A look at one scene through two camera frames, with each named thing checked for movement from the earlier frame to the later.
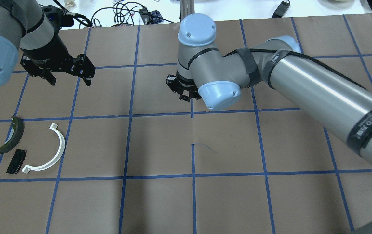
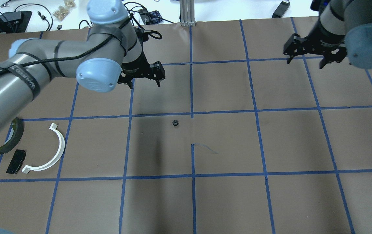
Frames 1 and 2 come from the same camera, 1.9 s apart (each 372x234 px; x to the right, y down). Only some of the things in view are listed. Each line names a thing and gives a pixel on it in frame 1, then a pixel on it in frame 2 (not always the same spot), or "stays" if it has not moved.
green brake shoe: x=18 y=126 stays
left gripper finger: x=49 y=76 to x=126 y=79
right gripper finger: x=171 y=81 to x=296 y=45
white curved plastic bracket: x=27 y=169 stays
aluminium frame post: x=187 y=7 stays
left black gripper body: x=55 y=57 to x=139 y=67
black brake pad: x=19 y=157 stays
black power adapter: x=281 y=10 stays
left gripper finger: x=83 y=67 to x=157 y=72
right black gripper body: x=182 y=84 to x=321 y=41
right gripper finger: x=186 y=95 to x=329 y=57
